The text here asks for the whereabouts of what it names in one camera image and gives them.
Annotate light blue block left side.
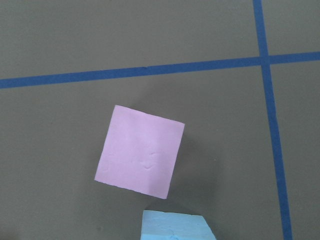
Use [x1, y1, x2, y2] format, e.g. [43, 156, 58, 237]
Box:
[140, 210, 216, 240]

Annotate pink foam block near left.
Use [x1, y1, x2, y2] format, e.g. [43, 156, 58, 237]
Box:
[94, 105, 185, 199]

